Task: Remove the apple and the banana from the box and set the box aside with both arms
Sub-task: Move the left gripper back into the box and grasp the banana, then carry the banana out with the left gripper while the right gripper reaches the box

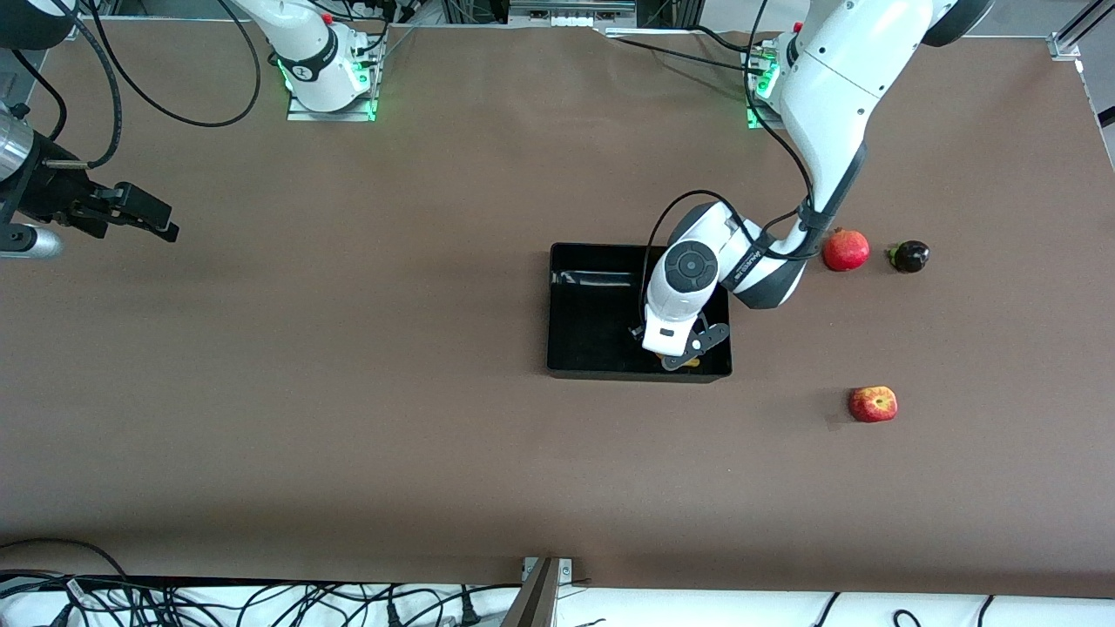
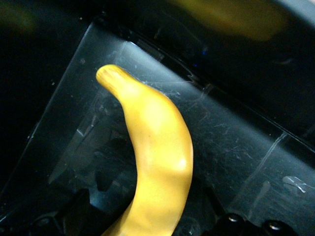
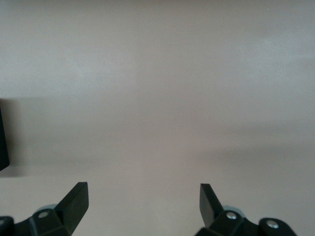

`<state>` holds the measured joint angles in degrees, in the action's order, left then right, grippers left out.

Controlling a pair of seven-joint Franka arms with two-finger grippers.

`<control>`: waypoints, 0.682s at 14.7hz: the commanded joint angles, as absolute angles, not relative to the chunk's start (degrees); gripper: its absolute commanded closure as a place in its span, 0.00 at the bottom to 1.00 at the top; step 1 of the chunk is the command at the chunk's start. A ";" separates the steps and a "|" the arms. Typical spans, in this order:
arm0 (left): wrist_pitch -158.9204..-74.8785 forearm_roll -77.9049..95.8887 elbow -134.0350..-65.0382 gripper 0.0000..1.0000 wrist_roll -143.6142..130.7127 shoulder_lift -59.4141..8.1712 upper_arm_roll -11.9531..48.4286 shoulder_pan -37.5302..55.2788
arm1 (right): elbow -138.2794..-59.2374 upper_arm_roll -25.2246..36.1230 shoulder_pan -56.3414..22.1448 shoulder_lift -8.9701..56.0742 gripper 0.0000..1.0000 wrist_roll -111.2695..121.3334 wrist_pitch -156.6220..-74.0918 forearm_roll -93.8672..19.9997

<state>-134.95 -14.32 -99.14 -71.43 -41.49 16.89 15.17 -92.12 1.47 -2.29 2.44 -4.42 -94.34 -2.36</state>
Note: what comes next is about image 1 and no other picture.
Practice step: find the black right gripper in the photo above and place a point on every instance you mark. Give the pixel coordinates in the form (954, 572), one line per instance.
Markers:
(50, 192)

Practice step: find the yellow banana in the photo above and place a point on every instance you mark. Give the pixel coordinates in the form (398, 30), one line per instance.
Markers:
(692, 360)

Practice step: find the red yellow apple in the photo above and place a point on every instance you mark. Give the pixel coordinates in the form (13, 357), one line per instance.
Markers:
(873, 405)

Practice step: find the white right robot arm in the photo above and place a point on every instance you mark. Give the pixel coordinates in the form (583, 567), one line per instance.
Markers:
(305, 43)

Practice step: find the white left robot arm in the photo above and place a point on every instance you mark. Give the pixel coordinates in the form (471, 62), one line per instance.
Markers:
(845, 78)

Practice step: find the black rectangular box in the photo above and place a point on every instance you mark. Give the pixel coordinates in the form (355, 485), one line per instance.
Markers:
(592, 331)

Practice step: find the red pomegranate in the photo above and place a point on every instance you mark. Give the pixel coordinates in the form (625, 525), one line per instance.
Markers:
(847, 250)

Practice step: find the dark purple mangosteen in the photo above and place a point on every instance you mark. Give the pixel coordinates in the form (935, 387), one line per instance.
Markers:
(910, 257)

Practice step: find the aluminium corner profile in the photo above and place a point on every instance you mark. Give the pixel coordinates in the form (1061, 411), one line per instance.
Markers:
(1067, 39)

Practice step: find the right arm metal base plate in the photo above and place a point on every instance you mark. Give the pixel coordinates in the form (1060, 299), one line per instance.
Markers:
(335, 116)

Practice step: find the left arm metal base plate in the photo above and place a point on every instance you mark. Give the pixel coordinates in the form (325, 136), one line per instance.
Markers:
(760, 124)

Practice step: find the aluminium profile with bracket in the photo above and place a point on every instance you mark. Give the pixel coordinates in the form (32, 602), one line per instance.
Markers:
(536, 601)

